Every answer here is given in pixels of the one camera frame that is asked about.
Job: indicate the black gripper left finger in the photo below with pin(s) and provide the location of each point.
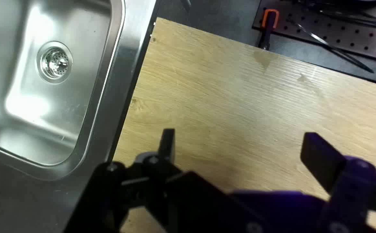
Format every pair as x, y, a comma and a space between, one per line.
167, 144

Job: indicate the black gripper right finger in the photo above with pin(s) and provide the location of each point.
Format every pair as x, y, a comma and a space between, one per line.
323, 157

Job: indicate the stainless steel sink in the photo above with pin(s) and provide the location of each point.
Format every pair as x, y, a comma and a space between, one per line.
88, 85

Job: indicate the black perforated mounting board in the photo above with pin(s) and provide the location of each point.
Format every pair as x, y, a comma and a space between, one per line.
347, 36

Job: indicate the round metal sink drain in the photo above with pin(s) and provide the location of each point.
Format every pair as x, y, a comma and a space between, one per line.
55, 61

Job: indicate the orange and black clamp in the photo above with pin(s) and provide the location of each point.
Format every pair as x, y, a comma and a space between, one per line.
270, 23

